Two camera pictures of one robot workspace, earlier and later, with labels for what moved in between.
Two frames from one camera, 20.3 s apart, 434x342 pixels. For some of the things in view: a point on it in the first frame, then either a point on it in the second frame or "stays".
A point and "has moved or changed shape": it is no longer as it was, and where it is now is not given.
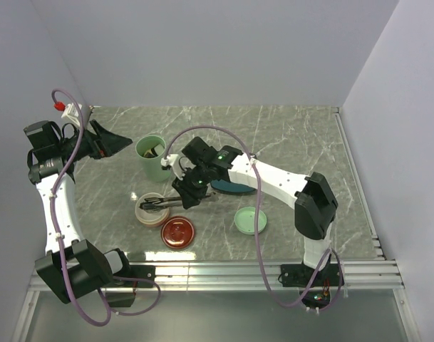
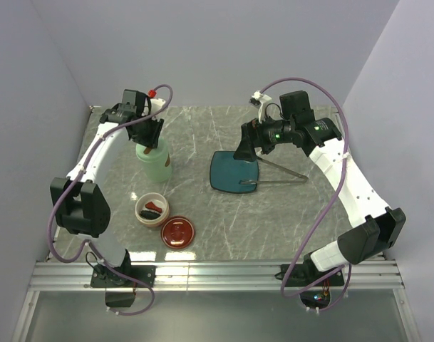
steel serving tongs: [158, 203] has moved or changed shape
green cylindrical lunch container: [151, 149] stays
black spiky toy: [150, 206] -> [149, 214]
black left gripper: [105, 144] -> [152, 140]
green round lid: [244, 220] -> [156, 157]
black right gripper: [192, 197] -> [245, 150]
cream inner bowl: [150, 217] stays
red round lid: [177, 232] stays
